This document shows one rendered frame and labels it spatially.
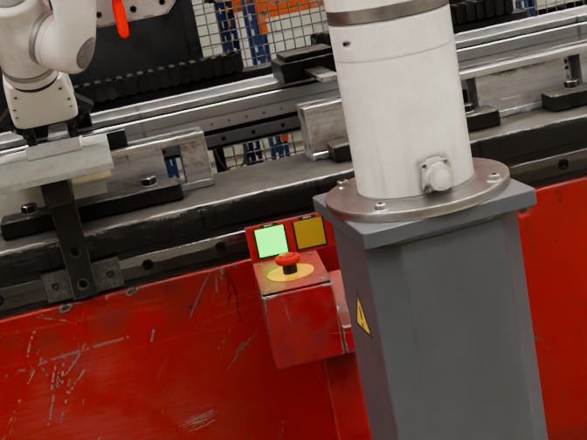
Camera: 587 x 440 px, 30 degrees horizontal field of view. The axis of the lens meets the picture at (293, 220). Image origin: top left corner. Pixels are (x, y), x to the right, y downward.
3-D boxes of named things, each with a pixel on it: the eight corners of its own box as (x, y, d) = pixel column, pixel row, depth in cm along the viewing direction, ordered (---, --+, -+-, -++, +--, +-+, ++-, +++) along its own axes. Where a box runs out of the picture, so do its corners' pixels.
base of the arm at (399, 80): (544, 188, 106) (519, -4, 101) (360, 237, 102) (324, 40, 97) (464, 155, 123) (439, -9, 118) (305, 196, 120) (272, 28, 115)
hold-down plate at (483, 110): (336, 163, 186) (333, 147, 185) (329, 158, 191) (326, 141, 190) (501, 125, 190) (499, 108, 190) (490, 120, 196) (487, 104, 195)
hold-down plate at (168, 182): (3, 241, 178) (-1, 223, 177) (5, 233, 183) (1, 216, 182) (184, 199, 182) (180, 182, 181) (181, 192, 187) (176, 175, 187)
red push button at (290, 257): (279, 283, 163) (275, 260, 162) (277, 275, 167) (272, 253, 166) (306, 278, 164) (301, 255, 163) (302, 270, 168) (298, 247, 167)
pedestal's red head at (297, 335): (276, 370, 161) (252, 256, 157) (265, 332, 177) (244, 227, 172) (407, 340, 163) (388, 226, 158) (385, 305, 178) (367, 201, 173)
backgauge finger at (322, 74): (300, 94, 194) (294, 66, 193) (273, 78, 219) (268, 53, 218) (364, 79, 196) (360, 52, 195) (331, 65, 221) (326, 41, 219)
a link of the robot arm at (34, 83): (55, 30, 164) (58, 44, 166) (-4, 43, 162) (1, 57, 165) (64, 72, 159) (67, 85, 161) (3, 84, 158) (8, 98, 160)
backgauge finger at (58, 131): (25, 155, 187) (17, 127, 186) (30, 131, 212) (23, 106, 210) (94, 140, 189) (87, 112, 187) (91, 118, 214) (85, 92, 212)
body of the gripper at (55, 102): (61, 42, 165) (74, 92, 174) (-7, 57, 164) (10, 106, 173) (69, 78, 161) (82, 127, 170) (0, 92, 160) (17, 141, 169)
